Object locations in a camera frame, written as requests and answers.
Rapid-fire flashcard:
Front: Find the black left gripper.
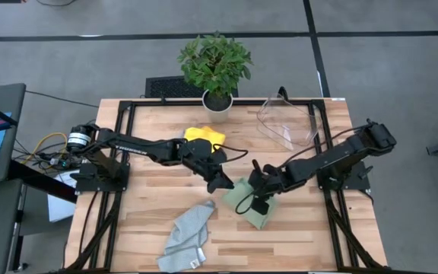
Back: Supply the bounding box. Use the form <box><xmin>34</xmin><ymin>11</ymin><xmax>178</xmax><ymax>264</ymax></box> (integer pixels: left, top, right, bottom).
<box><xmin>179</xmin><ymin>138</ymin><xmax>235</xmax><ymax>194</ymax></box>

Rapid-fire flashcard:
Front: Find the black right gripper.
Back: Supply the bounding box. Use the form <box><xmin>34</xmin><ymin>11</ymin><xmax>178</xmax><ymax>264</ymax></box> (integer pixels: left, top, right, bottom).
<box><xmin>248</xmin><ymin>159</ymin><xmax>287</xmax><ymax>199</ymax></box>

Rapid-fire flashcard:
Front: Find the yellow microfiber towel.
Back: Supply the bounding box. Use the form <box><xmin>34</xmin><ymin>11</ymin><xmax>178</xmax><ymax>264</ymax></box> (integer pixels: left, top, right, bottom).
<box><xmin>183</xmin><ymin>126</ymin><xmax>227</xmax><ymax>154</ymax></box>

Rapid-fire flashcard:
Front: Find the pale green microfiber towel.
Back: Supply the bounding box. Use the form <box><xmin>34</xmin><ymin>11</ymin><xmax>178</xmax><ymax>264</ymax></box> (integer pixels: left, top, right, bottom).
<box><xmin>221</xmin><ymin>177</ymin><xmax>281</xmax><ymax>231</ymax></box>

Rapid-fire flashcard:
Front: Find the pale grey microfiber towel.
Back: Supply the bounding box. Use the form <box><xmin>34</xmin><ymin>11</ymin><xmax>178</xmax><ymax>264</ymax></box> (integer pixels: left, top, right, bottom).
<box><xmin>156</xmin><ymin>199</ymin><xmax>217</xmax><ymax>273</ymax></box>

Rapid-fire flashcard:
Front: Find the clear plastic bin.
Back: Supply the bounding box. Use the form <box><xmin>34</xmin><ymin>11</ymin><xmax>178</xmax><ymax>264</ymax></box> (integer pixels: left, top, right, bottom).
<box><xmin>255</xmin><ymin>94</ymin><xmax>321</xmax><ymax>153</ymax></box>

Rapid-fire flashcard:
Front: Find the white plant pot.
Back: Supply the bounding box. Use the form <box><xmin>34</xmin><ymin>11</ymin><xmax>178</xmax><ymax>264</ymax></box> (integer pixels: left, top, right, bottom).
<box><xmin>202</xmin><ymin>89</ymin><xmax>234</xmax><ymax>124</ymax></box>

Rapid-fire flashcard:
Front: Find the green leafy plant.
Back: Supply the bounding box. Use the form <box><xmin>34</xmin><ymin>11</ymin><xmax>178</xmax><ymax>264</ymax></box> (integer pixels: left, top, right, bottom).
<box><xmin>177</xmin><ymin>32</ymin><xmax>253</xmax><ymax>100</ymax></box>

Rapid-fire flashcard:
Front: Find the black perforated floor mat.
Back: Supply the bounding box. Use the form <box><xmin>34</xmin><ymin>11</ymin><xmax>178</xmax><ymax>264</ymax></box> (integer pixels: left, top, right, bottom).
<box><xmin>144</xmin><ymin>75</ymin><xmax>240</xmax><ymax>99</ymax></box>

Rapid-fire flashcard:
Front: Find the white paper sheet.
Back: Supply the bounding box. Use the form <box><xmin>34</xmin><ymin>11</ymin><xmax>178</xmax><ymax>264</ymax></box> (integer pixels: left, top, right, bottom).
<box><xmin>46</xmin><ymin>170</ymin><xmax>79</xmax><ymax>224</ymax></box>

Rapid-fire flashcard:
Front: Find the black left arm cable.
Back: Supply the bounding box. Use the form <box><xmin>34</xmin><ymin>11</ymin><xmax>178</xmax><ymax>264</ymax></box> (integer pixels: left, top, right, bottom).
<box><xmin>211</xmin><ymin>143</ymin><xmax>249</xmax><ymax>164</ymax></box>

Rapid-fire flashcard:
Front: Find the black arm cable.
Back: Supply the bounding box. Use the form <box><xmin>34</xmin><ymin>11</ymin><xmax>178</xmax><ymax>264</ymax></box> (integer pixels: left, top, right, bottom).
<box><xmin>235</xmin><ymin>125</ymin><xmax>368</xmax><ymax>215</ymax></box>
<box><xmin>211</xmin><ymin>143</ymin><xmax>249</xmax><ymax>164</ymax></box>

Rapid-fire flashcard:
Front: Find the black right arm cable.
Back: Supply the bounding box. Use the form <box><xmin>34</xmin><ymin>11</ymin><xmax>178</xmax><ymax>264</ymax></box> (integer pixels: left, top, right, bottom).
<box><xmin>235</xmin><ymin>125</ymin><xmax>368</xmax><ymax>215</ymax></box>

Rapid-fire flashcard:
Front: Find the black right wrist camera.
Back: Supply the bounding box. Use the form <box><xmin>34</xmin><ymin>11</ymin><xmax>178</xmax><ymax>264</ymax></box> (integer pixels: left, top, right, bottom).
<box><xmin>250</xmin><ymin>196</ymin><xmax>271</xmax><ymax>216</ymax></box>

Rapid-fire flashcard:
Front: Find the black aluminium table frame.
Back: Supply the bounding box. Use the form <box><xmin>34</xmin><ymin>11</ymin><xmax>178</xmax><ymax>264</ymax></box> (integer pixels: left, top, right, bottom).
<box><xmin>65</xmin><ymin>98</ymin><xmax>389</xmax><ymax>274</ymax></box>

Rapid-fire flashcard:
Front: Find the yellow cable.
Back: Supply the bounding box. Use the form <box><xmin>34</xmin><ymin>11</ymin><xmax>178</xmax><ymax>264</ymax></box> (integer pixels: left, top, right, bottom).
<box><xmin>32</xmin><ymin>132</ymin><xmax>69</xmax><ymax>161</ymax></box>

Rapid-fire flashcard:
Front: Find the black cable bundle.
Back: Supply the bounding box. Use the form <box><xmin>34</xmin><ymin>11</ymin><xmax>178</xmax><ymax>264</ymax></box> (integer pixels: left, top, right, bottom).
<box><xmin>11</xmin><ymin>118</ymin><xmax>98</xmax><ymax>171</ymax></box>

